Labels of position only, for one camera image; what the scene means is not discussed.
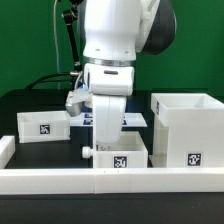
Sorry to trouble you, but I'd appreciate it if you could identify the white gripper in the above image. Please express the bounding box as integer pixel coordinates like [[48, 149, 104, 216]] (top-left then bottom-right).
[[92, 95, 126, 146]]

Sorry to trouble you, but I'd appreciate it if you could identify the white drawer box front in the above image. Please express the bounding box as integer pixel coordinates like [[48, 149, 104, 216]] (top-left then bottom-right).
[[82, 131, 148, 168]]

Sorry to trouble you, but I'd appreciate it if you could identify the white drawer box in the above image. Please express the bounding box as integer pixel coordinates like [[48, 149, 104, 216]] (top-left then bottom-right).
[[82, 131, 148, 168], [17, 111, 70, 143]]

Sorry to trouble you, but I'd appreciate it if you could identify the white drawer cabinet frame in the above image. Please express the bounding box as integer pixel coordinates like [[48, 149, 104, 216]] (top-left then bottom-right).
[[150, 93, 224, 168]]

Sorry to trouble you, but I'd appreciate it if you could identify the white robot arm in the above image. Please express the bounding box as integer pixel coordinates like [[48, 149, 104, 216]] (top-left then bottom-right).
[[80, 0, 176, 146]]

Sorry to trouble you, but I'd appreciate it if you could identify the white sheet with markers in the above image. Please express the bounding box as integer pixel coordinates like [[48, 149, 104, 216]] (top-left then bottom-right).
[[70, 112, 147, 127]]

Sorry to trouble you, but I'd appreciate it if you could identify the white U-shaped boundary fence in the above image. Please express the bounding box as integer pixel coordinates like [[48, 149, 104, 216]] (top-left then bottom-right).
[[0, 136, 224, 195]]

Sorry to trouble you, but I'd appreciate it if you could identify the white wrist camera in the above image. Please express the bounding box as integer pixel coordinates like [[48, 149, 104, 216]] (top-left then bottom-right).
[[65, 89, 92, 117]]

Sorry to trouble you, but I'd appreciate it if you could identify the black cable bundle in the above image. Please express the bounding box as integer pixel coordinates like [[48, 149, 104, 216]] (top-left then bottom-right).
[[25, 73, 79, 90]]

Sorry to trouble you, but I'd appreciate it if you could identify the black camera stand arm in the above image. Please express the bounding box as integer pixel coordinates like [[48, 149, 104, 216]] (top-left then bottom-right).
[[62, 0, 83, 76]]

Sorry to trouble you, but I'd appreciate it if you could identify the white cable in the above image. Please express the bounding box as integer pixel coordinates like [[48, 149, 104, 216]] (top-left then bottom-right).
[[52, 0, 62, 90]]

